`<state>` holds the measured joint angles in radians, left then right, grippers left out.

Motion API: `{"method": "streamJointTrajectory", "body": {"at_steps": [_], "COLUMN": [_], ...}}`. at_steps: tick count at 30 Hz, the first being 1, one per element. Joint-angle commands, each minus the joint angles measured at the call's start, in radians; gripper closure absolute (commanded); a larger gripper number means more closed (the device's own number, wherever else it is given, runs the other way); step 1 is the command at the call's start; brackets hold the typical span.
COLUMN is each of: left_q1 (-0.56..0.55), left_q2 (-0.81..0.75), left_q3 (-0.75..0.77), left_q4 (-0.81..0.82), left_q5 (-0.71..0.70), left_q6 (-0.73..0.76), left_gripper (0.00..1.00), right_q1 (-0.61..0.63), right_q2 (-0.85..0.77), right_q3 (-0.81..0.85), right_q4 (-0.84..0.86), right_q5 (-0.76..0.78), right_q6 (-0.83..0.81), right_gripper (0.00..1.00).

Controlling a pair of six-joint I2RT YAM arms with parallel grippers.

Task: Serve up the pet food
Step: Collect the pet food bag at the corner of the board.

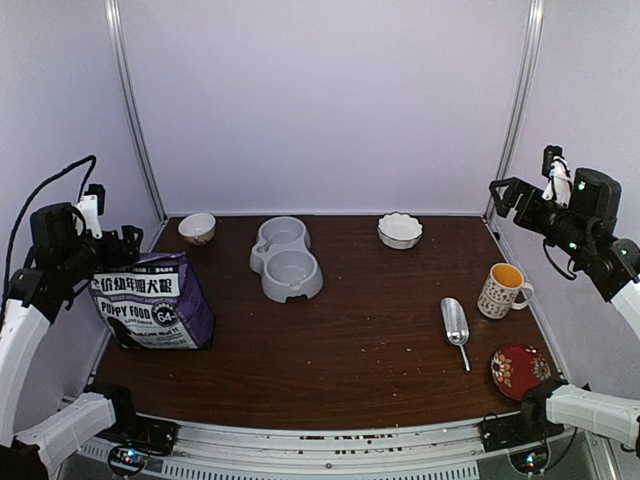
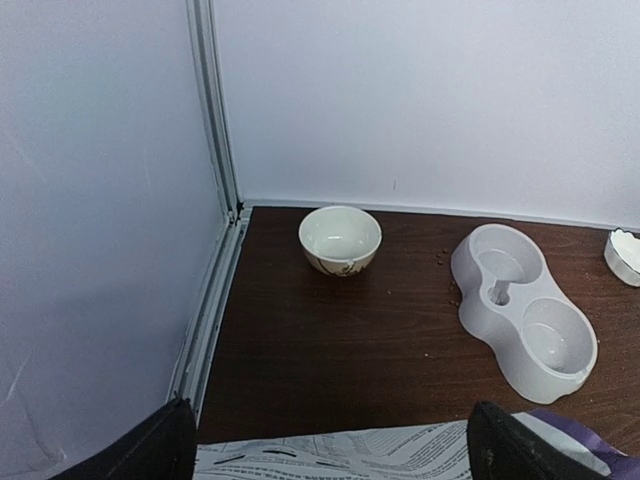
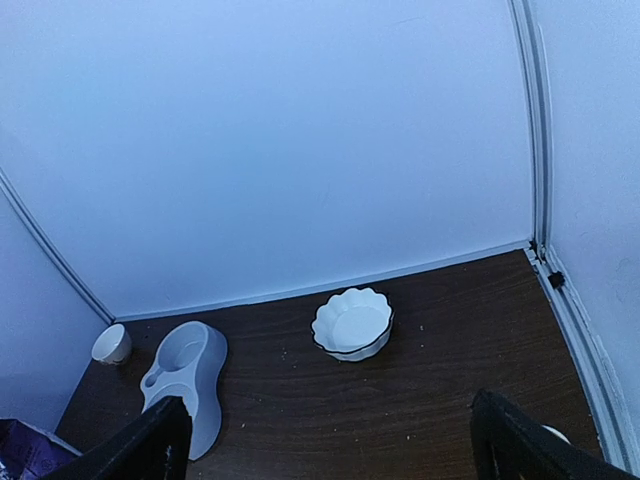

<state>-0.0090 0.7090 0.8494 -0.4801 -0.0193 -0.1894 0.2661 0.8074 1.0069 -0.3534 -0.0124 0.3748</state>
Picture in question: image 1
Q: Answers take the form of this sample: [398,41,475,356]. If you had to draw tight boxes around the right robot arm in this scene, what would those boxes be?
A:
[489,168,639,452]

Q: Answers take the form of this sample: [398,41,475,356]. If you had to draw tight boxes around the left aluminium frame post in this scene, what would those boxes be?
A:
[104,0,168,222]

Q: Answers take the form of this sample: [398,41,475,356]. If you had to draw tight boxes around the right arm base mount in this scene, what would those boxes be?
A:
[478,413,565,476]

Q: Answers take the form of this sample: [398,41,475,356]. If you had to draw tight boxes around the patterned mug yellow inside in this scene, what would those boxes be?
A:
[477,263,534,320]

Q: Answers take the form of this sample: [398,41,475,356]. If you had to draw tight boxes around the red floral plate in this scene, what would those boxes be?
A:
[490,343,552,400]

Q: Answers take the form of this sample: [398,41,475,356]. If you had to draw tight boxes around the aluminium front rail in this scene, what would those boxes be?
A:
[54,418,624,479]

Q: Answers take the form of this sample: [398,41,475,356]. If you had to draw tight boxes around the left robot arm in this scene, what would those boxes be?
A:
[1,195,144,479]

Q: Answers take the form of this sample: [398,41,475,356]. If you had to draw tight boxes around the white scalloped bowl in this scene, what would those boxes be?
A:
[377,212,423,250]

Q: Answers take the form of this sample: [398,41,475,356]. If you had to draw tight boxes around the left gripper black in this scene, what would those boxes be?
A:
[59,224,141,284]

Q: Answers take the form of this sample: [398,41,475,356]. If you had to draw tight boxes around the purple puppy food bag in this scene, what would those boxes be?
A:
[89,252,215,350]

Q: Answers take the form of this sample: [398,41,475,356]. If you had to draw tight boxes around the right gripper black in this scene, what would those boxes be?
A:
[489,177,593,261]

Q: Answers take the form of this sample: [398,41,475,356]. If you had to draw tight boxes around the right aluminium frame post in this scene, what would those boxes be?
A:
[482,0,546,222]

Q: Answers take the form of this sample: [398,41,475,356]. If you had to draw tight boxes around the grey double pet bowl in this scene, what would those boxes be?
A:
[249,216,324,304]

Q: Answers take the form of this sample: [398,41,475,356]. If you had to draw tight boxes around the metal food scoop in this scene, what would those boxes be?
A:
[440,297,471,374]

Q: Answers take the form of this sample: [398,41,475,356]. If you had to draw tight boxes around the small white round bowl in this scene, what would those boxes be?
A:
[178,213,216,246]

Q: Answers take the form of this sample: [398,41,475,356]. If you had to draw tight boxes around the aluminium frame post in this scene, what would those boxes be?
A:
[104,0,168,222]
[482,0,546,222]

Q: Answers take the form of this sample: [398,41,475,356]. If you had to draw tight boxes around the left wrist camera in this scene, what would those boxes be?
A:
[74,184,106,240]

